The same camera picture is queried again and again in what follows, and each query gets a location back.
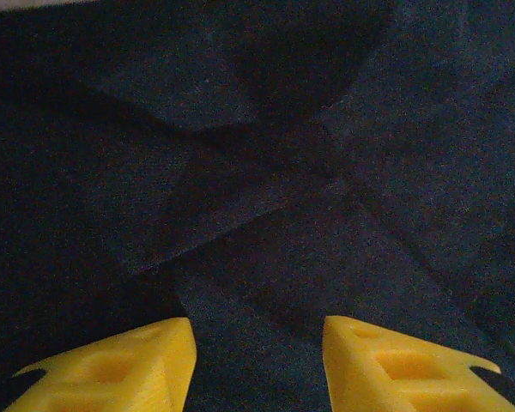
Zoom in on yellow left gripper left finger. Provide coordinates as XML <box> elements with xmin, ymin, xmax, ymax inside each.
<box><xmin>2</xmin><ymin>317</ymin><xmax>197</xmax><ymax>412</ymax></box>

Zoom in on black garment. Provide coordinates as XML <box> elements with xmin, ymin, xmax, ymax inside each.
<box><xmin>0</xmin><ymin>0</ymin><xmax>515</xmax><ymax>412</ymax></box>

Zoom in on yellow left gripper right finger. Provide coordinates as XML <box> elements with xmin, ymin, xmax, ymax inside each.
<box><xmin>323</xmin><ymin>315</ymin><xmax>515</xmax><ymax>412</ymax></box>

